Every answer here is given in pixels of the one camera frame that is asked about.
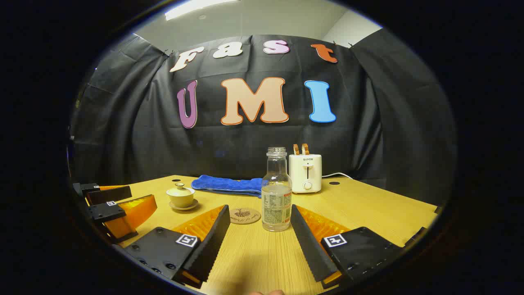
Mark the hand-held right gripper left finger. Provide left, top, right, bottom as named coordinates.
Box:
left=119, top=204, right=231, bottom=290

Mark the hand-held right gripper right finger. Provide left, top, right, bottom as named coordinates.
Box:
left=290, top=204, right=406, bottom=290

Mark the round brown coaster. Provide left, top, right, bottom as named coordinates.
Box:
left=229, top=208, right=262, bottom=225

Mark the clear water bottle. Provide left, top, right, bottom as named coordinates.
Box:
left=261, top=147, right=293, bottom=232

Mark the beige teacup lid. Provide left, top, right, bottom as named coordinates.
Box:
left=166, top=183, right=196, bottom=198

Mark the beige saucer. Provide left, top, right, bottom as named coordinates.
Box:
left=168, top=199, right=200, bottom=211

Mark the blue towel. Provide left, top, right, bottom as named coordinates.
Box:
left=191, top=175, right=264, bottom=198

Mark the white toaster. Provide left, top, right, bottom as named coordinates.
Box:
left=289, top=154, right=323, bottom=194

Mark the black backdrop cloth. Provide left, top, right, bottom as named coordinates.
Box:
left=68, top=28, right=457, bottom=207

